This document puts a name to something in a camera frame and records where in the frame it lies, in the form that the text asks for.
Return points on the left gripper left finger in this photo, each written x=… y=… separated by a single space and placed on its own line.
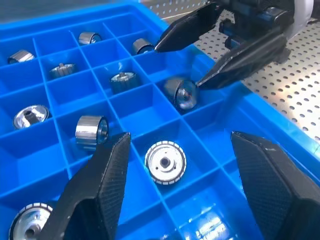
x=100 y=195

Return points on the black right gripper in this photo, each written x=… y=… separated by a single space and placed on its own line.
x=250 y=15

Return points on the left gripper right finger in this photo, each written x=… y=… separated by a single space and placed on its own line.
x=275 y=195

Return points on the blue plastic bin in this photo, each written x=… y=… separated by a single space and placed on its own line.
x=132 y=110

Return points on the perforated metal tray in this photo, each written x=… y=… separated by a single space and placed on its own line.
x=287 y=82

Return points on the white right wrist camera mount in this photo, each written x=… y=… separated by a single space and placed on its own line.
x=302 y=15

